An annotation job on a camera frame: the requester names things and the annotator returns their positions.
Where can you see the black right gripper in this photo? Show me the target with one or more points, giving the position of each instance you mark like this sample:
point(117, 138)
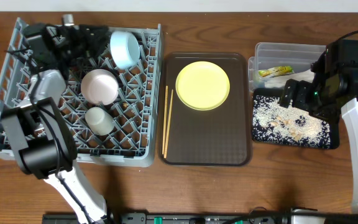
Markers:
point(302, 88)

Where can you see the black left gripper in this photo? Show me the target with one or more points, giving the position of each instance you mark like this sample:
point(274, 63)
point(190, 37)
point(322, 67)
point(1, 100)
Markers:
point(84, 48)

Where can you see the white napkin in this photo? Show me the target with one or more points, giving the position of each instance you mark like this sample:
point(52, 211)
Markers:
point(279, 82)

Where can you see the green snack wrapper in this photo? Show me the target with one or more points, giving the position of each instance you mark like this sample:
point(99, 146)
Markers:
point(275, 71)

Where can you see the pink cup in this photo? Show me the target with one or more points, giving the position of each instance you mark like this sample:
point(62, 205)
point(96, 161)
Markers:
point(99, 86)

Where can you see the light blue bowl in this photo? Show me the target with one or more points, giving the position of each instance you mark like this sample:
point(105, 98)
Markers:
point(124, 49)

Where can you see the small white cup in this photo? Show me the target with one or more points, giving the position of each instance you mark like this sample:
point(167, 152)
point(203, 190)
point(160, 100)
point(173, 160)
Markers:
point(99, 121)

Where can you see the wooden chopstick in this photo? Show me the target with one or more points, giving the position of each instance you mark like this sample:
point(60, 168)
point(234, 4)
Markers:
point(168, 126)
point(165, 120)

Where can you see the yellow plate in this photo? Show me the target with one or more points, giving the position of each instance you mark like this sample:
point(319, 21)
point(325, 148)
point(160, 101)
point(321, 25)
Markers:
point(202, 85)

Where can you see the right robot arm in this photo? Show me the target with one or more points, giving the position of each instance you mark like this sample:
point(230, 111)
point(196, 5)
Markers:
point(349, 113)

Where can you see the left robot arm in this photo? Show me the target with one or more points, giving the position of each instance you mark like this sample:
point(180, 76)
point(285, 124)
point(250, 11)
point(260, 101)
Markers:
point(38, 134)

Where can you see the black waste tray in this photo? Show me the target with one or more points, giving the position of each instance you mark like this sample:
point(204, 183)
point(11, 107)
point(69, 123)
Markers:
point(291, 143)

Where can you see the clear plastic waste bin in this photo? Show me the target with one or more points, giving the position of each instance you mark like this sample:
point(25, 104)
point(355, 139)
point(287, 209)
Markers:
point(270, 54)

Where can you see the grey dishwasher rack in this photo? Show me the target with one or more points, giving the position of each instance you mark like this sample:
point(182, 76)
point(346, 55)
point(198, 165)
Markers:
point(134, 112)

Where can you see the pile of rice grains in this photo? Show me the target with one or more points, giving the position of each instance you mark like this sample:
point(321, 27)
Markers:
point(291, 124)

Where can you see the dark brown serving tray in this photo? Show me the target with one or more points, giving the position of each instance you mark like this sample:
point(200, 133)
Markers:
point(218, 137)

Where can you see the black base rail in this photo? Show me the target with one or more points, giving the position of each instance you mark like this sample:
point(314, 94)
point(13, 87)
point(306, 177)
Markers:
point(258, 215)

